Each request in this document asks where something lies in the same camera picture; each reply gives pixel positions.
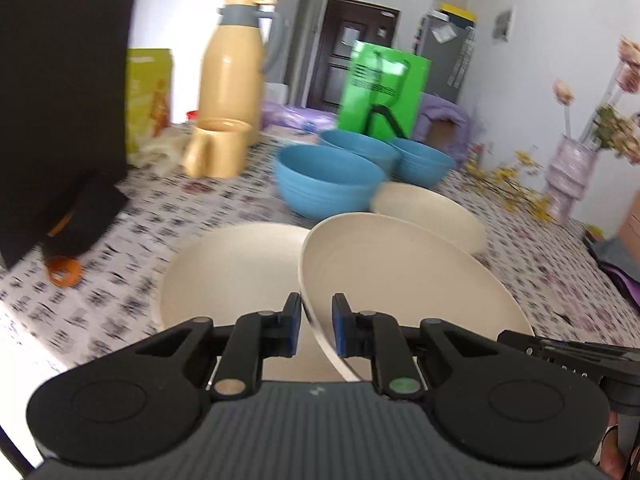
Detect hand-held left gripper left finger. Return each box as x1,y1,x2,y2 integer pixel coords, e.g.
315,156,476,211
131,291,304,403

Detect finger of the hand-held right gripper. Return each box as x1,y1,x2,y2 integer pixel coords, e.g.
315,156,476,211
496,329,553,358

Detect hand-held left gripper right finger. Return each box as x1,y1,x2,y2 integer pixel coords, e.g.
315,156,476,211
331,292,503,403

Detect beige plate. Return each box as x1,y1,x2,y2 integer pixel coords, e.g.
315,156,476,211
299,212,536,383

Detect blue bowl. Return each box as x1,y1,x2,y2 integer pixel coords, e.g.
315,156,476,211
387,137,456,188
274,145,388,221
319,129,401,176

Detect cream bowl on left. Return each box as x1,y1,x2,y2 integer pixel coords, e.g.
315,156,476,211
159,223,346,382

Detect cream bowl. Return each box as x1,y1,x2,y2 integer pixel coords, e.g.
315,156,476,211
369,181,487,256
159,223,346,382

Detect cream bowl at back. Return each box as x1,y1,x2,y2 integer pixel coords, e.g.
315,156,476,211
369,181,487,256

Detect yellow artificial flowers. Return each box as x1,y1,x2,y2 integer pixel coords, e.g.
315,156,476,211
462,147,553,223

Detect pink patterned vase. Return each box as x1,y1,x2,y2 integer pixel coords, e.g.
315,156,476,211
542,133,601,224

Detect printed tablecloth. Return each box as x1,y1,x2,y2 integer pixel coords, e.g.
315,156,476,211
0,120,640,461

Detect yellow cup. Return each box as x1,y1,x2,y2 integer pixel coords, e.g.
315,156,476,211
181,118,251,178

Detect purple tissue pack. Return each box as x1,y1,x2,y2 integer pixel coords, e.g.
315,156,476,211
280,105,337,135
261,99,288,128

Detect cream plastic bag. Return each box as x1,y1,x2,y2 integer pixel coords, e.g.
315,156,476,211
135,132,193,177

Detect black and orange tool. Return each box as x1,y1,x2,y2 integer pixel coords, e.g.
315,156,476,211
40,169,132,289

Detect pink artificial flowers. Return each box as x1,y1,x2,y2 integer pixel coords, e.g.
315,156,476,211
552,35,640,166

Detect purple cloth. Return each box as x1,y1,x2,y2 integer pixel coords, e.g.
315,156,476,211
412,92,473,146

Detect green paper bag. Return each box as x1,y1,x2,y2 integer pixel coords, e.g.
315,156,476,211
338,40,432,141

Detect yellow thermos jug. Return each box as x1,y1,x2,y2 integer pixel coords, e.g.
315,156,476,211
197,0,278,148

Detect yellow-green snack bag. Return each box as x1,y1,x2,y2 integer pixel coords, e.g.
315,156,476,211
125,48,175,155

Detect grey refrigerator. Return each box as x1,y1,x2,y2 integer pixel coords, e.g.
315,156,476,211
415,10,478,106

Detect dark brown door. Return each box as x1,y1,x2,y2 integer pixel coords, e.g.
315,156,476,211
307,0,402,111

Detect yellow box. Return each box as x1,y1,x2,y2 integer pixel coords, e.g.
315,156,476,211
440,2,478,26

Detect large black box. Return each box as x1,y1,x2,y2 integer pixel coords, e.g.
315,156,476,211
0,0,143,268

